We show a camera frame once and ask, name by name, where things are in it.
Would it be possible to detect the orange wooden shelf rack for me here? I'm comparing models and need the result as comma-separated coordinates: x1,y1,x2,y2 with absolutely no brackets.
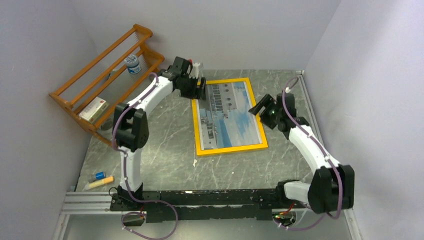
49,24,165,145

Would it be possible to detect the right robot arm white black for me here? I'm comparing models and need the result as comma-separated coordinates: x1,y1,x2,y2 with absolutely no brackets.
249,93,355,214

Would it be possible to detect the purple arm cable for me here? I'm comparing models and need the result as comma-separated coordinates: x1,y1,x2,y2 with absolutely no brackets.
110,72,179,240
273,77,345,232

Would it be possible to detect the blue capped small tube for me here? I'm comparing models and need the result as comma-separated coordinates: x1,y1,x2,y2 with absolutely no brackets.
87,171,106,183

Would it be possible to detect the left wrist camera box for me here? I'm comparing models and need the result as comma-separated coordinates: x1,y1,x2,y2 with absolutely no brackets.
188,59,203,79

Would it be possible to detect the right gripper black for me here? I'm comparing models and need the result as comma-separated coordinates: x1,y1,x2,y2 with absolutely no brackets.
249,94,282,130

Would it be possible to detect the white blue lidded jar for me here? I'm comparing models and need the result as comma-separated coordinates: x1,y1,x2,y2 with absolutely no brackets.
123,54,141,75

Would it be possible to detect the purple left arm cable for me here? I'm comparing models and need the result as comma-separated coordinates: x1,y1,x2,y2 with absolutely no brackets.
110,72,179,240

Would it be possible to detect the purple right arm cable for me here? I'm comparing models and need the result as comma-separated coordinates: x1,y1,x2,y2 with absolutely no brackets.
273,77,345,232

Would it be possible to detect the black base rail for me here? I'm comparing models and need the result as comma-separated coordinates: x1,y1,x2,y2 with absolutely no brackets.
109,186,302,223

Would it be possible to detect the yellow wooden picture frame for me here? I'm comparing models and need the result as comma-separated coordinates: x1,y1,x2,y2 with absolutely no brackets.
191,77,269,157

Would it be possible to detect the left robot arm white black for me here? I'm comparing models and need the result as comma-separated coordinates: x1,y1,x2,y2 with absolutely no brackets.
111,57,206,210

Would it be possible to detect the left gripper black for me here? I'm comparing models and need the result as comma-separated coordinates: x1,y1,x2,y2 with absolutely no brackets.
177,75,207,103

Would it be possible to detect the white red cardboard box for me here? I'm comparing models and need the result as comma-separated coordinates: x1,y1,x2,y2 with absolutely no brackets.
78,96,109,124

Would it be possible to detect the yellow glue stick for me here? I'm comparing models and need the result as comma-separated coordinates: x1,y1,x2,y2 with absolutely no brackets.
83,176,115,190

